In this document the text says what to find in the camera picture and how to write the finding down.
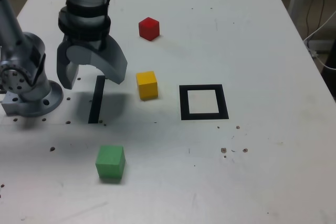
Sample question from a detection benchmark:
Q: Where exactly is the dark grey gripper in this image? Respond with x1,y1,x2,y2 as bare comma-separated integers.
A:
57,36,129,90

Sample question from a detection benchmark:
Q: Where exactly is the red cube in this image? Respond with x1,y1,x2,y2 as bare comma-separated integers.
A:
138,17,161,41

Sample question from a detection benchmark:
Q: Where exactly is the black tape strip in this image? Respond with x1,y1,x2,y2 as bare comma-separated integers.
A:
88,75,106,124

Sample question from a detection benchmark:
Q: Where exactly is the green cube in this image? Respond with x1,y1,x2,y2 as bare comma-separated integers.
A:
94,145,126,180

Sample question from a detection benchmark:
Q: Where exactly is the black tape square outline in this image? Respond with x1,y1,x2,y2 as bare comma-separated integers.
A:
179,84,229,121

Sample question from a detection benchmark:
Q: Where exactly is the black background cable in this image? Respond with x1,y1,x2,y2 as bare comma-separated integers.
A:
305,0,328,38

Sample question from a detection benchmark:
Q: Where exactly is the white background cable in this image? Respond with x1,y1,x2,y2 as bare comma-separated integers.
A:
303,10,336,70

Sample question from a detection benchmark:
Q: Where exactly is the yellow cube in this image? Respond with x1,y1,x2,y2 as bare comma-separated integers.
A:
135,71,159,101

